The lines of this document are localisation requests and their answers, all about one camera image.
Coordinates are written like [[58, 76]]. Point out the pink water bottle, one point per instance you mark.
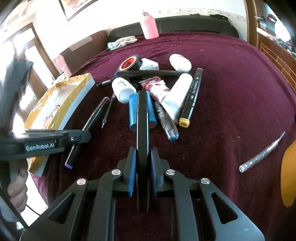
[[149, 26]]

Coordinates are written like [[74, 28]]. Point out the yellow packing tape roll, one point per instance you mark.
[[288, 176]]

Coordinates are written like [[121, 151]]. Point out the clear blue gel pen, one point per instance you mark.
[[167, 123]]

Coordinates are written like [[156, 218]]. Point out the blue battery pack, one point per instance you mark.
[[135, 109]]

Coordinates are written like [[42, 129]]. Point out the black marker purple cap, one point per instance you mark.
[[96, 115]]

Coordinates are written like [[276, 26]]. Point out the black pen refill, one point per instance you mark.
[[108, 110]]

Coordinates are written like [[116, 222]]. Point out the silver white cream tube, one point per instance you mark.
[[175, 98]]

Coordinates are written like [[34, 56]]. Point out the maroon bed blanket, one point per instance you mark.
[[244, 104]]

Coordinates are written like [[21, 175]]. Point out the black marker yellow cap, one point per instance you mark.
[[189, 104]]

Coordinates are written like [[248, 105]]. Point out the black silver pen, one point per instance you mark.
[[105, 82]]

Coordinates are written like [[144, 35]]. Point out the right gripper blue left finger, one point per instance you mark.
[[130, 170]]

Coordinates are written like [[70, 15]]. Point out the large black marker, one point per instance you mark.
[[142, 156]]

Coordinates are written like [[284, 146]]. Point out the white bottle red label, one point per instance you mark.
[[180, 63]]

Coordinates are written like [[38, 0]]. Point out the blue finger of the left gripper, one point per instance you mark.
[[73, 136]]

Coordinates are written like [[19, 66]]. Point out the black tape roll red core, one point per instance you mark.
[[133, 62]]

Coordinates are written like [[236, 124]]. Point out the black marker blue caps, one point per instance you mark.
[[146, 73]]

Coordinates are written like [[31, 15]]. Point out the white bottle green label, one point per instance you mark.
[[122, 89]]

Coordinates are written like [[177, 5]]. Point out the white tray with yellow tape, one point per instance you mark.
[[54, 109]]

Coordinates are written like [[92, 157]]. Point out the person's left hand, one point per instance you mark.
[[17, 190]]

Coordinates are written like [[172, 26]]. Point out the framed wall painting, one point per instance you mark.
[[73, 7]]

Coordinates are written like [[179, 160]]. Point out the white power adapter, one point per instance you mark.
[[148, 64]]

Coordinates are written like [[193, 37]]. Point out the silver craft knife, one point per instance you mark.
[[251, 162]]

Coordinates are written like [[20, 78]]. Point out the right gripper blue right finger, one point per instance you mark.
[[157, 172]]

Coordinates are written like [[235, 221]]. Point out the brown armchair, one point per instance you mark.
[[75, 56]]

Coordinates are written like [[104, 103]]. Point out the black headboard cushion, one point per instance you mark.
[[190, 23]]

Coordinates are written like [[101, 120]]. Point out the rose pattern cream tube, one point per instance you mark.
[[156, 87]]

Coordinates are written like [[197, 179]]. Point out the white green glove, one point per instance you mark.
[[121, 42]]

